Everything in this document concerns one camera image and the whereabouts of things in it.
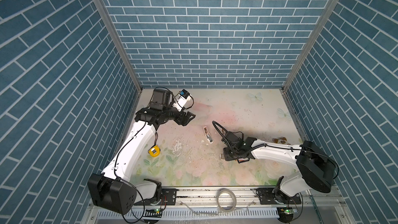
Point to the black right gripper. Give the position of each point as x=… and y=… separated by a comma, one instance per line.
x=226, y=157

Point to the aluminium corner post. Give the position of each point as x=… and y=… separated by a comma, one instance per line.
x=329, y=7
x=101, y=8

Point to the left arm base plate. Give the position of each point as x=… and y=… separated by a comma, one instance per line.
x=167, y=196

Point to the aluminium corner post left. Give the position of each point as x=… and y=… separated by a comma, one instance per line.
x=101, y=8

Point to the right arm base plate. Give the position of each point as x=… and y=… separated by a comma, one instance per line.
x=267, y=196

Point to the brown white plush toy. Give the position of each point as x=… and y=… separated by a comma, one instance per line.
x=280, y=140

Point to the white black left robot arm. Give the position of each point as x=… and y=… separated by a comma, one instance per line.
x=111, y=189

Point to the aluminium corner post right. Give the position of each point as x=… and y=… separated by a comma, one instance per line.
x=329, y=7

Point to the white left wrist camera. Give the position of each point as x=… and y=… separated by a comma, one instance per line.
x=183, y=100

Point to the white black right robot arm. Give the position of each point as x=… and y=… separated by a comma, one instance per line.
x=314, y=168

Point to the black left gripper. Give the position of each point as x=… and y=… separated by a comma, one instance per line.
x=185, y=120

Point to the coiled clear tube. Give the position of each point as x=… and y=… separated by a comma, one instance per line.
x=226, y=200

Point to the yellow tape measure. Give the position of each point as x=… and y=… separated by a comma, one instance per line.
x=154, y=151

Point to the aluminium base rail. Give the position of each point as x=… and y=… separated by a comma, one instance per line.
x=197, y=205

